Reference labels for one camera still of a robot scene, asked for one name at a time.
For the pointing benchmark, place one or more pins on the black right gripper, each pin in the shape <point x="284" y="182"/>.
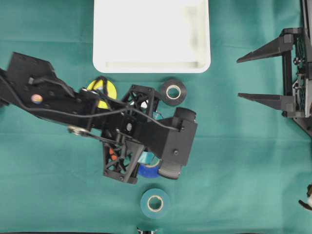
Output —
<point x="295" y="47"/>

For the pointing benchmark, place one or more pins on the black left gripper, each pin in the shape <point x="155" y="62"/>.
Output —
<point x="122" y="127"/>

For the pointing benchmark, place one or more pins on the blue tape roll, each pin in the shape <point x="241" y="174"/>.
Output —
<point x="149" y="171"/>

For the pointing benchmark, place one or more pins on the black tape roll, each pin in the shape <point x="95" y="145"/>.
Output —
<point x="174" y="92"/>

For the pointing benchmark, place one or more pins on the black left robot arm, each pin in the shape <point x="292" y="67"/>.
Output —
<point x="32" y="85"/>

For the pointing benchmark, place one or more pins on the orange tape roll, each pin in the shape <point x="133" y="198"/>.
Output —
<point x="112" y="154"/>

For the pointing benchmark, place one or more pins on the yellow tape roll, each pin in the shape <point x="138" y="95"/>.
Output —
<point x="109" y="90"/>

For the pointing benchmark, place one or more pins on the teal tape roll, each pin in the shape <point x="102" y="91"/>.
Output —
<point x="148" y="210"/>

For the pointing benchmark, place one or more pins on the white plastic case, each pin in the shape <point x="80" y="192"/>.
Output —
<point x="151" y="36"/>

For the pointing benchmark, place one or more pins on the dark object at bottom edge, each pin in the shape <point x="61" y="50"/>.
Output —
<point x="144" y="231"/>

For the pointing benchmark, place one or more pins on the black white object at edge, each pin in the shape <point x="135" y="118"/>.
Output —
<point x="307" y="205"/>

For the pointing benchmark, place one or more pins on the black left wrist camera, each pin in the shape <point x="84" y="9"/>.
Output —
<point x="170" y="140"/>

